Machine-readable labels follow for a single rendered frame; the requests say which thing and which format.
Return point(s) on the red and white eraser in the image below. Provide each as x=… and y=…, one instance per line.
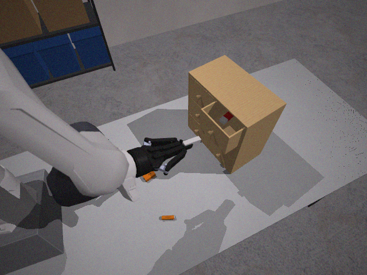
x=226, y=118

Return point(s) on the orange aa battery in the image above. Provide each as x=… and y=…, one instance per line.
x=168, y=217

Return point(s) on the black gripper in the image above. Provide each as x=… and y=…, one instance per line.
x=158, y=150

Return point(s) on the small tan wooden chest of drawers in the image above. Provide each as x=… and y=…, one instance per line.
x=256, y=107

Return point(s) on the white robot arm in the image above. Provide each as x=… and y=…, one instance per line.
x=81, y=169

